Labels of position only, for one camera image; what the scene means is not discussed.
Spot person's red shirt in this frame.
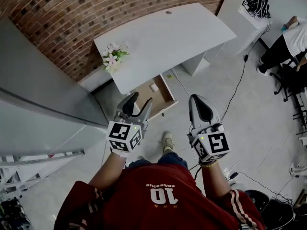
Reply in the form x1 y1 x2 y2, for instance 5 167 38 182
54 163 266 230

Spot person's blue shorts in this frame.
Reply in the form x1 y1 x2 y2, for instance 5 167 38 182
126 151 189 170

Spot white flower bouquet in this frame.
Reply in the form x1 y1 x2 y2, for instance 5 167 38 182
101 40 130 74

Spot person's beige shoe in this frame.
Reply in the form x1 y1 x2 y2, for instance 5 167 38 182
162 131 174 153

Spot white power strip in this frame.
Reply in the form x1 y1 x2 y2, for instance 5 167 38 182
225 171 240 181

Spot white cabinet with shelves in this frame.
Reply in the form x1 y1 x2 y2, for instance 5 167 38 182
216 0 272 55

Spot white desk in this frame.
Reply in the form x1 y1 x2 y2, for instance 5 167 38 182
93 2 238 96

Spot white drawer with brown bottom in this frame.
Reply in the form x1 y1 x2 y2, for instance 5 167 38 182
129 73 179 120

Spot person's left forearm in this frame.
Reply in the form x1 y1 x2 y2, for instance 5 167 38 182
88 152 127 192

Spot black power cable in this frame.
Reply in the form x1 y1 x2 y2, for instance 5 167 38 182
220 20 271 122

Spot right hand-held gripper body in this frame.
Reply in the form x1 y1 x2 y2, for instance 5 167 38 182
187 122 230 164

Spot person's right forearm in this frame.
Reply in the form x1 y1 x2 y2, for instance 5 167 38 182
200 161 233 199

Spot black backpack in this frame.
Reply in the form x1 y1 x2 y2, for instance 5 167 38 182
246 0 272 19

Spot white metal shelf rack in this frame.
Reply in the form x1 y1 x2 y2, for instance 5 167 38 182
0 147 86 202

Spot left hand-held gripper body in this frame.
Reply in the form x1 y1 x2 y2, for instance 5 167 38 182
105 111 148 154

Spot black office chair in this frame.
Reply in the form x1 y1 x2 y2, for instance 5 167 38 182
269 48 307 103

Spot grey refrigerator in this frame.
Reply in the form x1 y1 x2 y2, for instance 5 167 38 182
0 17 109 157

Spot beaded bracelet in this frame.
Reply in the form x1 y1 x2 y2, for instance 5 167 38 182
200 160 218 168

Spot thin white cable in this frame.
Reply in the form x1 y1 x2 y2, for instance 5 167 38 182
171 68 193 97

